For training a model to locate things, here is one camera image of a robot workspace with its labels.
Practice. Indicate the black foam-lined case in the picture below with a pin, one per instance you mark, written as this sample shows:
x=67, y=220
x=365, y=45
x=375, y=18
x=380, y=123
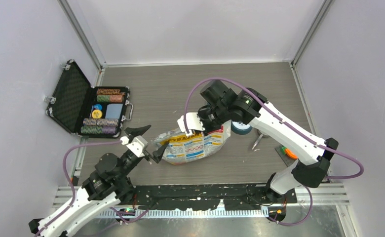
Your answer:
x=73, y=98

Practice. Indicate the teal double pet bowl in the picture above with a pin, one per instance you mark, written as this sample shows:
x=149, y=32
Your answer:
x=240, y=128

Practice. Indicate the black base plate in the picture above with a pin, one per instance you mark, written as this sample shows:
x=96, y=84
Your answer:
x=203, y=197

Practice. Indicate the white yellow pet food bag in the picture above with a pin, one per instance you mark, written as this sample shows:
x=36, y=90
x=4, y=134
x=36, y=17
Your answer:
x=183, y=149

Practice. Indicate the striped poker chip stack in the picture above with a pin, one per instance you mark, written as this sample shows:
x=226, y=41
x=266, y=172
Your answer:
x=100, y=122

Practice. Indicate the green striped chip stack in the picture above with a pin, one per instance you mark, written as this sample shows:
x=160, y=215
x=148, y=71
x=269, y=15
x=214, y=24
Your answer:
x=108, y=130

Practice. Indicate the blue poker chip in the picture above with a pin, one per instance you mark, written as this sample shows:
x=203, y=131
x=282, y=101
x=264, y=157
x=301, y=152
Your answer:
x=97, y=107

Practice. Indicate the brown poker chip stack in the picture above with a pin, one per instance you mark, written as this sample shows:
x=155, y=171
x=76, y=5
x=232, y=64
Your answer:
x=108, y=91

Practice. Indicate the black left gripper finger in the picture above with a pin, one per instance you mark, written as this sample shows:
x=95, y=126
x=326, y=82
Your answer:
x=131, y=133
x=158, y=154

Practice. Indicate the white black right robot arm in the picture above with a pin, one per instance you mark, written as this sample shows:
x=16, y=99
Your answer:
x=252, y=108

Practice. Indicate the green poker chip stack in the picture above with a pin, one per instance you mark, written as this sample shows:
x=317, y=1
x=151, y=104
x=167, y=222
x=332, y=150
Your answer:
x=110, y=98

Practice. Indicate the orange toy brick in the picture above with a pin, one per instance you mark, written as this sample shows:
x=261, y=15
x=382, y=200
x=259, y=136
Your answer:
x=290, y=154

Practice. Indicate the yellow poker chip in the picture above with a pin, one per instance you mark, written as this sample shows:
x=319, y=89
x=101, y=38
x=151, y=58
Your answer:
x=96, y=114

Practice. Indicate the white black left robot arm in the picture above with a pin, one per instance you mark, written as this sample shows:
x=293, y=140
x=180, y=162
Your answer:
x=107, y=186

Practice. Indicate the green toy brick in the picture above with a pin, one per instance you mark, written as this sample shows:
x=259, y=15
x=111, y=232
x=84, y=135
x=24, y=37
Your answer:
x=282, y=150

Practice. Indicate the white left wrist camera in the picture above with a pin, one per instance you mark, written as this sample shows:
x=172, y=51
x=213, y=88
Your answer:
x=137, y=146

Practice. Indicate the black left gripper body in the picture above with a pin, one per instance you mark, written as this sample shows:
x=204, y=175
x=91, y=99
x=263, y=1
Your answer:
x=130, y=160

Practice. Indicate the light blue card deck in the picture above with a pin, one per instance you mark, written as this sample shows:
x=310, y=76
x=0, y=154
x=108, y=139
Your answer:
x=113, y=111

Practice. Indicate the metal food scoop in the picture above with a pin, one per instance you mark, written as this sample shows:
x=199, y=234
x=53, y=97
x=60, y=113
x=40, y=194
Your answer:
x=261, y=135

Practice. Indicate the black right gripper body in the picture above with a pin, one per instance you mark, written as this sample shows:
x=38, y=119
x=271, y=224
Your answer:
x=210, y=117

